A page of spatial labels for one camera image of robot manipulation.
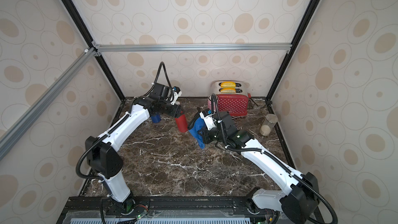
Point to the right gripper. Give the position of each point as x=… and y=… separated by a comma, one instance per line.
x=204, y=134

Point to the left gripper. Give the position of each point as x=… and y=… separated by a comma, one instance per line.
x=176, y=111

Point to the blue thermos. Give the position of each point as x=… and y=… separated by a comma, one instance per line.
x=156, y=118

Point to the blue cleaning cloth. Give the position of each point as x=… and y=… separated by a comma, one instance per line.
x=195, y=127

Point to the red thermos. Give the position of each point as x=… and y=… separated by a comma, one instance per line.
x=181, y=120

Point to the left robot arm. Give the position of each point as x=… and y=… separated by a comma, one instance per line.
x=101, y=160

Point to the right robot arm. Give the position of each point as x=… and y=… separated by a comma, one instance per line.
x=299, y=194

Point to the pink thermos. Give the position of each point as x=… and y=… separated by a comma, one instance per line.
x=210, y=104

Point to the red polka dot toaster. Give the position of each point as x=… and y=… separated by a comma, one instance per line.
x=235, y=104

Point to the front yellow toast slice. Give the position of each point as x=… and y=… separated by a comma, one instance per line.
x=227, y=90

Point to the yellow toast slice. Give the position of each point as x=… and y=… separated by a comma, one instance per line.
x=227, y=90
x=227, y=84

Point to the rear yellow toast slice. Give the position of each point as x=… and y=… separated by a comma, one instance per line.
x=227, y=84

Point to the glass jar with powder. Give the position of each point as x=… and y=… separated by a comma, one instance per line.
x=268, y=124

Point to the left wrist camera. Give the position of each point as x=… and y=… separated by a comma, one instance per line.
x=165, y=94

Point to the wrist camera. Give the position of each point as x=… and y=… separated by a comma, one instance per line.
x=165, y=94
x=209, y=121

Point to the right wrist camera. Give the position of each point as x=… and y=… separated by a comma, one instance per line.
x=209, y=121

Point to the horizontal aluminium frame bar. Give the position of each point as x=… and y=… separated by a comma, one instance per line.
x=193, y=47

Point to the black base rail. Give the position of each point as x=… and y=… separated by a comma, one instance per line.
x=168, y=210

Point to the left aluminium frame bar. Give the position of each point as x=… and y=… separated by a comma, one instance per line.
x=12, y=135

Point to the left black frame post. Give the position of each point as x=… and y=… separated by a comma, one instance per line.
x=86, y=35

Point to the black frame post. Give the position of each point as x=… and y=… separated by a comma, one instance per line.
x=86, y=35
x=308, y=14

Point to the right black frame post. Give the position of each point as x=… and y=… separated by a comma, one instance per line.
x=308, y=14

